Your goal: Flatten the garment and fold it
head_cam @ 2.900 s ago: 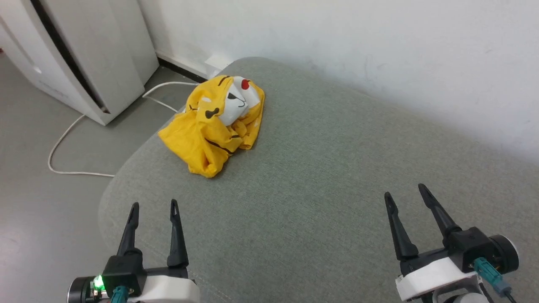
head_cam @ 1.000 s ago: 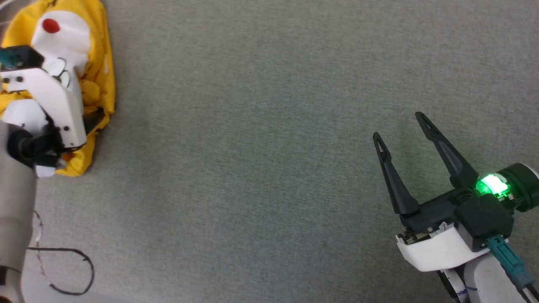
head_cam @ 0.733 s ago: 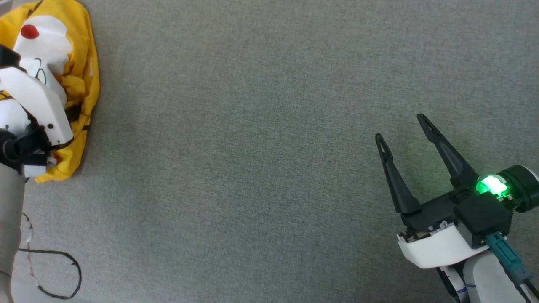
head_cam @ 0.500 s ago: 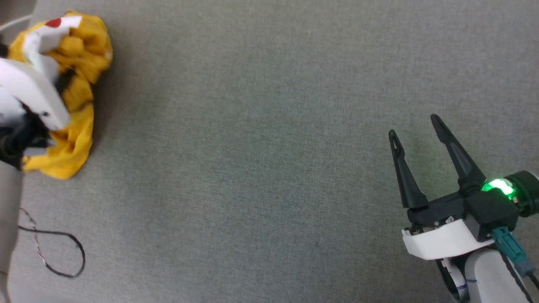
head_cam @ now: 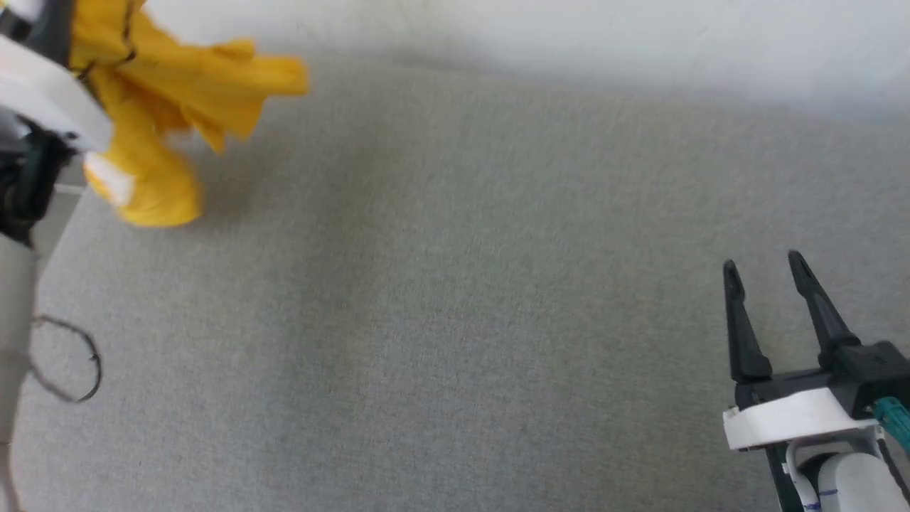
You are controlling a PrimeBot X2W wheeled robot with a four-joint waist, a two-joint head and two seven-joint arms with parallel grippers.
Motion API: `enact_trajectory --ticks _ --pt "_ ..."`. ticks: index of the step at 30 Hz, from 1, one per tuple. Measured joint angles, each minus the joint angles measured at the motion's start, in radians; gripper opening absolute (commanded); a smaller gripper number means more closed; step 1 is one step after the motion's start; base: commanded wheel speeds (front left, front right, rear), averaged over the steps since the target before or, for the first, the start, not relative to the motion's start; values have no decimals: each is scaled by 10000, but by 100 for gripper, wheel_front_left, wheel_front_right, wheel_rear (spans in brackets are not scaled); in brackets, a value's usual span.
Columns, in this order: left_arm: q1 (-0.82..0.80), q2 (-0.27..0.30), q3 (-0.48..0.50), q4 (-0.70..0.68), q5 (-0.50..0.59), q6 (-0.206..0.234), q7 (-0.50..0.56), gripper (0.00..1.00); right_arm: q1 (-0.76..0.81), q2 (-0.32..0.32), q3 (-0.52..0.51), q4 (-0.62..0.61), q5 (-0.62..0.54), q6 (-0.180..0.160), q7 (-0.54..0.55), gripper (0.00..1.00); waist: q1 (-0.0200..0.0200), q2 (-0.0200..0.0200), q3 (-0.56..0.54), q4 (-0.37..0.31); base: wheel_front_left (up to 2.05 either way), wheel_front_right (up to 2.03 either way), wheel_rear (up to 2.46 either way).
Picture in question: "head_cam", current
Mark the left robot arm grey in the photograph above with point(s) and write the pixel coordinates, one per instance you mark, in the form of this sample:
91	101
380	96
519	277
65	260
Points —
21	199

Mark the yellow cartoon face t-shirt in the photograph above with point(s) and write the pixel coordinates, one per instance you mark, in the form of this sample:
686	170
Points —
163	92

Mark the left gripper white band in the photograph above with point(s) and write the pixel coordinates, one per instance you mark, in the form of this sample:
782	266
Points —
43	92

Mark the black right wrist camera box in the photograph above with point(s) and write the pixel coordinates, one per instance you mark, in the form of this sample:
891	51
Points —
878	373

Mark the grey fabric sofa cushion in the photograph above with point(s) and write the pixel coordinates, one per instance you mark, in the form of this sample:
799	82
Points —
455	299

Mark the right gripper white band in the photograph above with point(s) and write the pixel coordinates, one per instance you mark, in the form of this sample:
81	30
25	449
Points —
796	419

